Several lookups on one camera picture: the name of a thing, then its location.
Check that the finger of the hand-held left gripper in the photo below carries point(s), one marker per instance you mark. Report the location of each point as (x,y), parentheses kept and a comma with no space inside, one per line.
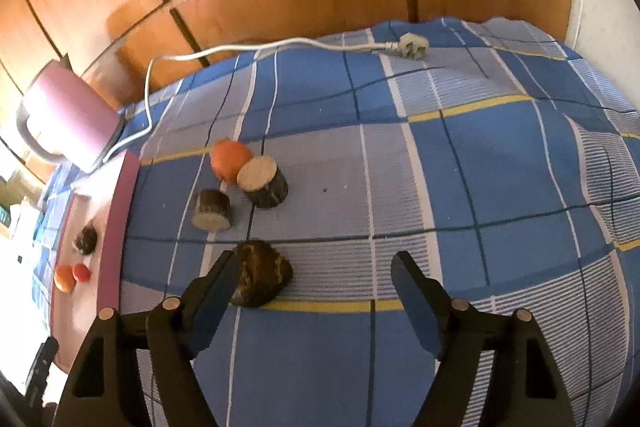
(42,367)

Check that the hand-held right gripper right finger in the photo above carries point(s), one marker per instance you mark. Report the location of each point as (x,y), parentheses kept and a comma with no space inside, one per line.
(425,322)

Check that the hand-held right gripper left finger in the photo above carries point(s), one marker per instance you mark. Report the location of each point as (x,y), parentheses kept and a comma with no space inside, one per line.
(210,322)

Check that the large dark brown avocado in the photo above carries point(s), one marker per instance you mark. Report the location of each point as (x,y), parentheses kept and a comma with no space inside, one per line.
(265,274)

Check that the orange with stem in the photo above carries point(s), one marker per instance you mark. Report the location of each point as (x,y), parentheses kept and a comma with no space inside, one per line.
(63,279)

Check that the small red tomato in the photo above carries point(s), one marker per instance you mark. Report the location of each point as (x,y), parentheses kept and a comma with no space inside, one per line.
(81,273)

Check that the cut wood log piece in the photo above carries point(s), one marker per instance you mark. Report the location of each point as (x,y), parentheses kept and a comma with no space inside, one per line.
(262,187)
(212,207)

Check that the pink shallow box tray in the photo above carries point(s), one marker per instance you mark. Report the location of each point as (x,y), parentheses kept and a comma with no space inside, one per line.
(117,232)

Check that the small dark avocado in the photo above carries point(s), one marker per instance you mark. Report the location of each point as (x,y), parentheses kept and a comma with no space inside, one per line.
(86,239)

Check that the plain orange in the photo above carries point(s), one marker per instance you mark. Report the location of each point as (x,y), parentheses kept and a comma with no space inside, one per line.
(227,159)

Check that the blue plaid blanket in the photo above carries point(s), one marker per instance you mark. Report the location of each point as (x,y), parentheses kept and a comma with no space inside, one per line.
(500,182)

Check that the pink electric kettle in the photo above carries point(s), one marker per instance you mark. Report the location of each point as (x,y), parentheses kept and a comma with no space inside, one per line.
(70,117)

